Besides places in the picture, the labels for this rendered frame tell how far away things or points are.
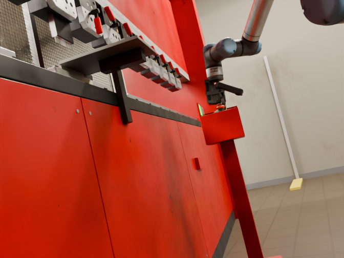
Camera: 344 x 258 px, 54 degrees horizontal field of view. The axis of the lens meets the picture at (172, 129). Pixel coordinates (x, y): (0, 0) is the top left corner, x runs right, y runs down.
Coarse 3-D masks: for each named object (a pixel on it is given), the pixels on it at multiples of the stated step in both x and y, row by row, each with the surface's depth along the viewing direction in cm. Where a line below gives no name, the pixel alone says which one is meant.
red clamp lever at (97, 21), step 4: (92, 12) 128; (96, 12) 128; (96, 16) 128; (96, 20) 127; (100, 20) 128; (96, 24) 127; (100, 24) 127; (96, 28) 127; (100, 28) 127; (96, 32) 127; (100, 32) 127
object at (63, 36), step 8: (48, 16) 110; (56, 16) 111; (56, 24) 110; (64, 24) 115; (56, 32) 109; (64, 32) 114; (56, 40) 109; (64, 40) 114; (72, 40) 118; (72, 48) 118
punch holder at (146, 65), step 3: (147, 57) 195; (147, 60) 194; (141, 63) 183; (144, 63) 185; (147, 63) 191; (135, 66) 184; (138, 66) 186; (141, 66) 187; (144, 66) 188; (147, 66) 190; (132, 69) 189; (135, 69) 190; (138, 69) 191; (141, 69) 193; (144, 69) 194
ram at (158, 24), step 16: (96, 0) 141; (112, 0) 161; (128, 0) 189; (144, 0) 226; (160, 0) 282; (128, 16) 181; (144, 16) 215; (160, 16) 264; (144, 32) 204; (160, 32) 249; (176, 32) 319; (160, 48) 236; (176, 48) 297
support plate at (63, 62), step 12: (132, 36) 98; (108, 48) 100; (120, 48) 102; (132, 48) 105; (144, 48) 107; (72, 60) 103; (84, 60) 105; (96, 60) 108; (84, 72) 117; (96, 72) 120
